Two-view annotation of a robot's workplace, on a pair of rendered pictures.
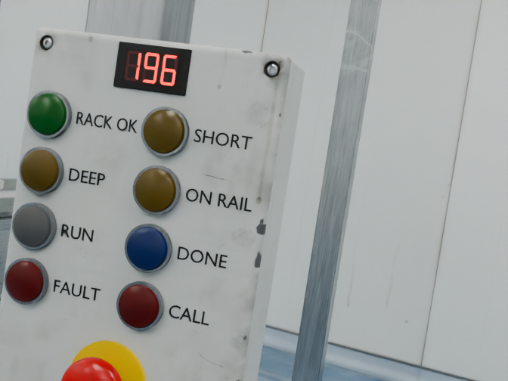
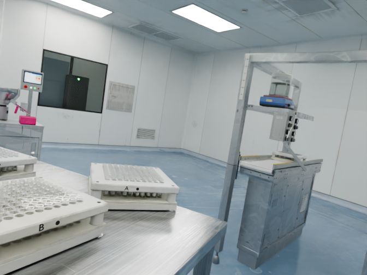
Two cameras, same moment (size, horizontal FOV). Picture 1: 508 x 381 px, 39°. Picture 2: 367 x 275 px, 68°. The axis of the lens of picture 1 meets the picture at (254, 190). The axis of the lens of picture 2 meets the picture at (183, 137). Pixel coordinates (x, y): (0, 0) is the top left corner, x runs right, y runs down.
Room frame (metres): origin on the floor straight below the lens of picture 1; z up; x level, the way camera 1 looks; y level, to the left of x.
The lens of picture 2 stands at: (-1.27, 0.51, 1.15)
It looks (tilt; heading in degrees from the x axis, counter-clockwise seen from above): 5 degrees down; 25
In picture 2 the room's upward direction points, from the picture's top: 9 degrees clockwise
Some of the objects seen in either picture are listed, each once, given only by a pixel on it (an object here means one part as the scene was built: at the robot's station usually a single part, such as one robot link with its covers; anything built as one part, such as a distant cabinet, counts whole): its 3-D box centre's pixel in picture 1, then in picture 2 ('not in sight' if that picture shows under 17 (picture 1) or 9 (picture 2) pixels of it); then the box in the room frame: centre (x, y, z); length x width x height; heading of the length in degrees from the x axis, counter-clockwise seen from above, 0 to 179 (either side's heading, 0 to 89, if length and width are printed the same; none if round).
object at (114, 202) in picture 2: not in sight; (129, 191); (-0.57, 1.00, 0.88); 0.24 x 0.24 x 0.02; 46
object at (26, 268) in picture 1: (24, 281); not in sight; (0.46, 0.14, 0.96); 0.03 x 0.01 x 0.03; 75
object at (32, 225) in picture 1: (32, 226); not in sight; (0.46, 0.14, 0.99); 0.03 x 0.01 x 0.03; 75
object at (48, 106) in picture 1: (47, 113); not in sight; (0.46, 0.14, 1.06); 0.03 x 0.01 x 0.03; 75
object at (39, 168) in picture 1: (39, 170); not in sight; (0.46, 0.14, 1.03); 0.03 x 0.01 x 0.03; 75
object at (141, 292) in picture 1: (138, 306); not in sight; (0.44, 0.06, 0.96); 0.03 x 0.01 x 0.03; 75
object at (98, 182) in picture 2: not in sight; (130, 177); (-0.57, 1.00, 0.93); 0.25 x 0.24 x 0.02; 46
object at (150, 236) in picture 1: (147, 248); not in sight; (0.44, 0.06, 0.99); 0.03 x 0.01 x 0.03; 75
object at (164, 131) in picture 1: (163, 131); not in sight; (0.44, 0.06, 1.06); 0.03 x 0.01 x 0.03; 75
